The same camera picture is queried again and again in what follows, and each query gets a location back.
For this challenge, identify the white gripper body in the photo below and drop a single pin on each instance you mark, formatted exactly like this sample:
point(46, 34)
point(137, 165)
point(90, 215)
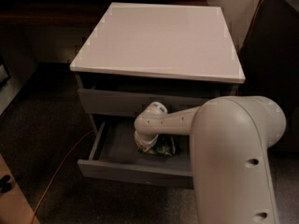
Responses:
point(145, 141)

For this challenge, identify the green jalapeno chip bag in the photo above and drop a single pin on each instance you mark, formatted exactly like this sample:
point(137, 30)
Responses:
point(164, 146)

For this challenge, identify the grey drawer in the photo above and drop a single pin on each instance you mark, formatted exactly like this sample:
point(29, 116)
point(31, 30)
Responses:
point(129, 99)
point(114, 156)

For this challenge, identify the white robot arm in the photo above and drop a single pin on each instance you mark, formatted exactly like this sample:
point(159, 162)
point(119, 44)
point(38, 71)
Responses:
point(229, 138)

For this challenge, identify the grey top drawer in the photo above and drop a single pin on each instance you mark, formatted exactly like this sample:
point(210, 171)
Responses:
point(129, 99)

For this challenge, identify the grey drawer cabinet white top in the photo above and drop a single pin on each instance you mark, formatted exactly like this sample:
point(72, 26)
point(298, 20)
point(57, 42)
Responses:
point(158, 43)

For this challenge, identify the brown cardboard box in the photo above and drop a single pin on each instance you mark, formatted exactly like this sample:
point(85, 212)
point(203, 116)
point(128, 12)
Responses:
point(14, 207)

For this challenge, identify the black object on box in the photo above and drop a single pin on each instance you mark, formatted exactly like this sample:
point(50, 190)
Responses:
point(5, 186)

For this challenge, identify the dark wooden shelf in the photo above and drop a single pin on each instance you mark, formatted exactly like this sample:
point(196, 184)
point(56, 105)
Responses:
point(68, 13)

